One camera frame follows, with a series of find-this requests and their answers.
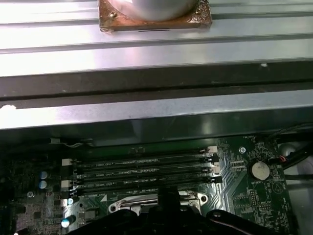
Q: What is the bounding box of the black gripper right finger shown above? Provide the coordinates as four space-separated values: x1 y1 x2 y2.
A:
168 187 277 235

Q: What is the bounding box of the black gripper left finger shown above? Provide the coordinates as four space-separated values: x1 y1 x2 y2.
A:
80 187 169 235

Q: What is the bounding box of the CPU socket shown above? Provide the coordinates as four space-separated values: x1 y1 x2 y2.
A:
107 188 209 221

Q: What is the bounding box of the white-clip RAM slot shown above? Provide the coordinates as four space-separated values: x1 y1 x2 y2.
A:
62 146 219 167
62 165 222 188

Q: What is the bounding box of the green motherboard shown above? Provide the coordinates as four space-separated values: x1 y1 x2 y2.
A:
0 137 293 235

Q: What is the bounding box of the black PC case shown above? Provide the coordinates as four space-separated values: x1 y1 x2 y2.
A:
0 64 313 235

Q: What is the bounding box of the silver coin battery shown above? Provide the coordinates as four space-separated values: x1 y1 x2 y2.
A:
248 160 269 182

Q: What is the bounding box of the brown base plate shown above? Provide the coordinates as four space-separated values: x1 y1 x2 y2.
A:
98 0 212 34

